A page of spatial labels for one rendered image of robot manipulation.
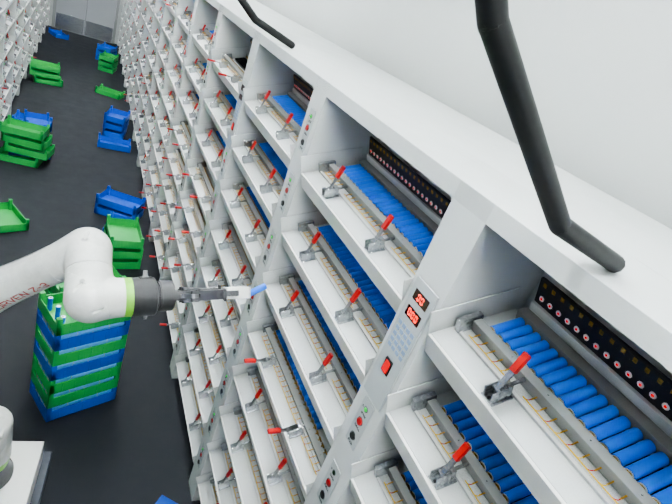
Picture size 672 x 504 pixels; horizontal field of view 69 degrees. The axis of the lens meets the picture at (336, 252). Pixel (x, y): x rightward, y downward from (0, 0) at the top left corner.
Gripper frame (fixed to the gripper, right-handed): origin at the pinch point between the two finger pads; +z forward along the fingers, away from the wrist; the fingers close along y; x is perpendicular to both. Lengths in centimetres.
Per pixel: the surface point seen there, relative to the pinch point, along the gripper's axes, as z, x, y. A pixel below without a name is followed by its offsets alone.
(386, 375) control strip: 12, 14, -49
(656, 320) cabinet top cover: 11, -2, -97
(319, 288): 16.7, -1.3, -15.1
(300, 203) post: 21.8, -25.3, 4.3
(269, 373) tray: 16.5, 26.3, 14.4
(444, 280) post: 13, -5, -63
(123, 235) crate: 10, -24, 229
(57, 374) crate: -35, 39, 108
